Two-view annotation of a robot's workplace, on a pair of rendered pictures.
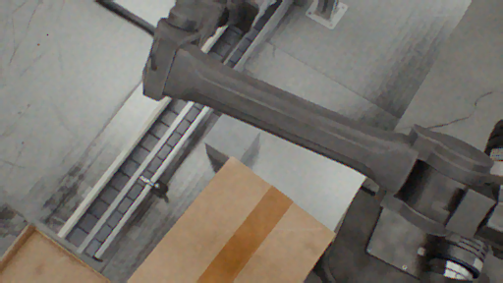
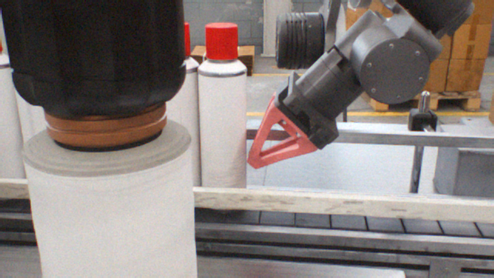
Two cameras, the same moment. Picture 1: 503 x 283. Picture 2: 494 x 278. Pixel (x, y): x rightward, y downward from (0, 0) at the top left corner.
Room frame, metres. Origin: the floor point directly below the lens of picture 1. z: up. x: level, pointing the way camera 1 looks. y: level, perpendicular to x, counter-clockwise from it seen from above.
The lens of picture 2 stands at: (0.96, 0.46, 1.15)
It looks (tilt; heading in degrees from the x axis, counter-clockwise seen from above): 20 degrees down; 244
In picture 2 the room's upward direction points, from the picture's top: straight up
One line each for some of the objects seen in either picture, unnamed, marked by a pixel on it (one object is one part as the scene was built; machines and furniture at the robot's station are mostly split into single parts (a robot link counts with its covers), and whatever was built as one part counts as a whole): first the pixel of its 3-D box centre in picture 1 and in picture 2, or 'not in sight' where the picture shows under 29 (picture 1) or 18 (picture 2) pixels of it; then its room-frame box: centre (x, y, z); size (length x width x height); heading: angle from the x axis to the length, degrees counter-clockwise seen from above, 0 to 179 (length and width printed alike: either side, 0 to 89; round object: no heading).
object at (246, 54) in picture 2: not in sight; (222, 60); (-1.06, -4.25, 0.11); 0.65 x 0.54 x 0.22; 152
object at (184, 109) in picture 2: not in sight; (177, 116); (0.79, -0.05, 0.98); 0.05 x 0.05 x 0.20
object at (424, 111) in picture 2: not in sight; (423, 161); (0.51, 0.05, 0.91); 0.07 x 0.03 x 0.16; 58
